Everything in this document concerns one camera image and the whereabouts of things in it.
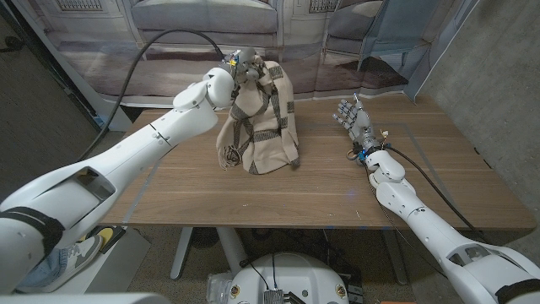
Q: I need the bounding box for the black door handle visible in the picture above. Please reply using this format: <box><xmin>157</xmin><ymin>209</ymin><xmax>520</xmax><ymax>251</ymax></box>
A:
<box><xmin>0</xmin><ymin>35</ymin><xmax>25</xmax><ymax>54</ymax></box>

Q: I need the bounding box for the grey white sneaker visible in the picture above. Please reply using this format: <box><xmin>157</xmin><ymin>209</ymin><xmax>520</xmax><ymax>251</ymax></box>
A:
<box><xmin>41</xmin><ymin>234</ymin><xmax>105</xmax><ymax>293</ymax></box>

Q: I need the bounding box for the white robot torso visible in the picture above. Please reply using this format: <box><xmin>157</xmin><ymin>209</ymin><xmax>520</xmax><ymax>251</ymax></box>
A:
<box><xmin>227</xmin><ymin>252</ymin><xmax>350</xmax><ymax>304</ymax></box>

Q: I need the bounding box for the cream grey plaid scarf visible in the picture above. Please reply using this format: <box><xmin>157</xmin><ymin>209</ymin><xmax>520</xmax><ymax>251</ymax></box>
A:
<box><xmin>215</xmin><ymin>57</ymin><xmax>301</xmax><ymax>176</ymax></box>

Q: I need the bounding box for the printed room backdrop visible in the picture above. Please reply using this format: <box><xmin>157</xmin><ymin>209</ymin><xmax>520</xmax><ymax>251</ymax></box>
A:
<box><xmin>12</xmin><ymin>0</ymin><xmax>482</xmax><ymax>111</ymax></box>

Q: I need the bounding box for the blue jeans person leg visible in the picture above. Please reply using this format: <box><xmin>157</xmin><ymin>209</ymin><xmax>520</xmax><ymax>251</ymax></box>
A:
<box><xmin>16</xmin><ymin>248</ymin><xmax>71</xmax><ymax>290</ymax></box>

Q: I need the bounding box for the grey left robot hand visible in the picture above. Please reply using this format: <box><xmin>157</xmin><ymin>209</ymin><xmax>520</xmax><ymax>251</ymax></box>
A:
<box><xmin>221</xmin><ymin>46</ymin><xmax>265</xmax><ymax>86</ymax></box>

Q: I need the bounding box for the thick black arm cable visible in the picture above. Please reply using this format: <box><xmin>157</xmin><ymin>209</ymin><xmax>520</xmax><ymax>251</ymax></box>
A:
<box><xmin>383</xmin><ymin>144</ymin><xmax>486</xmax><ymax>237</ymax></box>
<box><xmin>78</xmin><ymin>28</ymin><xmax>225</xmax><ymax>161</ymax></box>

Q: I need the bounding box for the white robot shoulder cover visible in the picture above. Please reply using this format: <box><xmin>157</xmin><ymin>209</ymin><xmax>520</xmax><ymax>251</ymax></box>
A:
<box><xmin>0</xmin><ymin>292</ymin><xmax>170</xmax><ymax>304</ymax></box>

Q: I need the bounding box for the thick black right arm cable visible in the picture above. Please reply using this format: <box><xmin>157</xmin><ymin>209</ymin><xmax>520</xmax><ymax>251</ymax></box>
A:
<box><xmin>383</xmin><ymin>144</ymin><xmax>486</xmax><ymax>237</ymax></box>

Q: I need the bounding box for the clear plastic bag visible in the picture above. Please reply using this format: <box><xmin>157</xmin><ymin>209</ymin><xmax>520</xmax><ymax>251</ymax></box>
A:
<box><xmin>205</xmin><ymin>272</ymin><xmax>235</xmax><ymax>304</ymax></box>

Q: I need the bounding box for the thin braided right arm cable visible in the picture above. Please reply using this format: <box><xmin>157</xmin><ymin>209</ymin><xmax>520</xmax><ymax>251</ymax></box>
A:
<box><xmin>363</xmin><ymin>166</ymin><xmax>448</xmax><ymax>278</ymax></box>

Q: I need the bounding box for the grey metal table leg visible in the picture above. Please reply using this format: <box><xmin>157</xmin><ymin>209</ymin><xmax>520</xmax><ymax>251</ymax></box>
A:
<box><xmin>170</xmin><ymin>226</ymin><xmax>195</xmax><ymax>281</ymax></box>
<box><xmin>215</xmin><ymin>227</ymin><xmax>250</xmax><ymax>275</ymax></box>
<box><xmin>381</xmin><ymin>230</ymin><xmax>409</xmax><ymax>286</ymax></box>

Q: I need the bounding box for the black floor cable bundle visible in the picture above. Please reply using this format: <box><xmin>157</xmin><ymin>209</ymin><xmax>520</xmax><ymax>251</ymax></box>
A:
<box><xmin>290</xmin><ymin>230</ymin><xmax>364</xmax><ymax>292</ymax></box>

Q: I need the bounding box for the white corner post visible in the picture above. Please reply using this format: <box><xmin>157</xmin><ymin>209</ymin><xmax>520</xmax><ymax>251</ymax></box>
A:
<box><xmin>10</xmin><ymin>0</ymin><xmax>134</xmax><ymax>133</ymax></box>

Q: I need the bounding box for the yellow black floor pad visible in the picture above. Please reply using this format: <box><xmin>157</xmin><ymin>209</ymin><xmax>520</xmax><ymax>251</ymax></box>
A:
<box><xmin>86</xmin><ymin>225</ymin><xmax>127</xmax><ymax>254</ymax></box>

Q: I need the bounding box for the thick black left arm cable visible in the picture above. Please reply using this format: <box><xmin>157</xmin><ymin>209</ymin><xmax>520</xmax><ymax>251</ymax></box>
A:
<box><xmin>78</xmin><ymin>28</ymin><xmax>225</xmax><ymax>161</ymax></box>

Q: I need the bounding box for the black round floor object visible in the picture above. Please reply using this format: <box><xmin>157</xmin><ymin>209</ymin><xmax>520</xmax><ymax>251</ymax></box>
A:
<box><xmin>190</xmin><ymin>227</ymin><xmax>219</xmax><ymax>250</ymax></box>

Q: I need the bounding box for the white floor platform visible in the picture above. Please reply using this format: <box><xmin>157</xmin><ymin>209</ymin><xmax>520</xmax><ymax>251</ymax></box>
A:
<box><xmin>16</xmin><ymin>227</ymin><xmax>153</xmax><ymax>295</ymax></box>

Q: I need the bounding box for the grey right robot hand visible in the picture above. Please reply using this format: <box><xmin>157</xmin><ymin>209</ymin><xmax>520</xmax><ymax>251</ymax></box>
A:
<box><xmin>331</xmin><ymin>92</ymin><xmax>381</xmax><ymax>155</ymax></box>

